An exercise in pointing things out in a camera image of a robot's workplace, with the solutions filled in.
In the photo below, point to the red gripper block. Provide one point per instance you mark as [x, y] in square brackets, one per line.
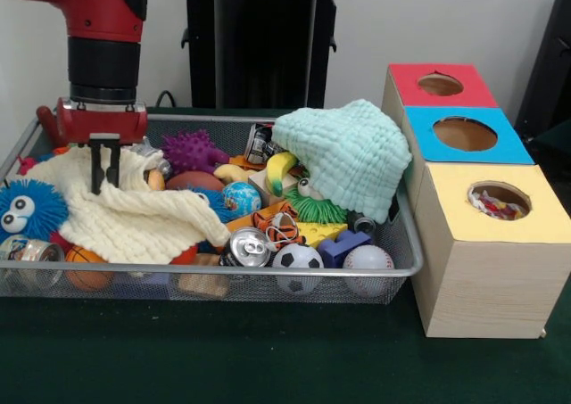
[102, 123]

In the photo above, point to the cream waffle cloth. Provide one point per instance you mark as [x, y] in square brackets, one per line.
[134, 225]

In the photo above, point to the mint waffle cloth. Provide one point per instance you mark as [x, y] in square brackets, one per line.
[352, 154]

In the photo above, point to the colourful polka dot cloth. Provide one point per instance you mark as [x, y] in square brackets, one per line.
[495, 208]

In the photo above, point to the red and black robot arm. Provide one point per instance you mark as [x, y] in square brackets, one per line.
[102, 29]

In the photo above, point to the shallow clear mesh bin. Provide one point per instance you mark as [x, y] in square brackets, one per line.
[312, 288]

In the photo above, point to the wooden box with three holes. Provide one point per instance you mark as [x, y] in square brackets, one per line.
[490, 288]

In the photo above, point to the blue spiky ball with eyes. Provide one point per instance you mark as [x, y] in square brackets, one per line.
[40, 203]

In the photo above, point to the purple spiky toy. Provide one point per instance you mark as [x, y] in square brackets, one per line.
[192, 150]

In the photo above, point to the small orange basketball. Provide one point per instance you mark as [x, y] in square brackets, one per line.
[85, 257]

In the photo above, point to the labelled tin can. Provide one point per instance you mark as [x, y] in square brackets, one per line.
[31, 252]

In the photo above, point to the small blue globe ball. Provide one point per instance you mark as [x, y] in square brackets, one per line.
[241, 199]

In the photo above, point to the silver drink can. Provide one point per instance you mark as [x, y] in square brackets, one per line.
[245, 248]

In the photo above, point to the yellow and green banana toy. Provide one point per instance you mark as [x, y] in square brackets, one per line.
[278, 167]

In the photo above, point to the green spiky toy with eyes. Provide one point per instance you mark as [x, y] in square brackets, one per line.
[312, 208]

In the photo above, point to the black and white soccer ball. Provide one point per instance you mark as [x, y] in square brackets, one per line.
[298, 261]

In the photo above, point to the dark green table cloth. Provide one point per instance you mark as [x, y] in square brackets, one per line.
[267, 355]

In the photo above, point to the white baseball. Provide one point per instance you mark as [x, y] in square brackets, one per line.
[368, 261]

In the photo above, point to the neighbouring green covered table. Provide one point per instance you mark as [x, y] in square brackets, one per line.
[553, 147]

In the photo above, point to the black upright stand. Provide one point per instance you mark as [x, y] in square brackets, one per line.
[557, 43]

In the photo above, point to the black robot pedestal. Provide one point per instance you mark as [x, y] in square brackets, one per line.
[267, 43]

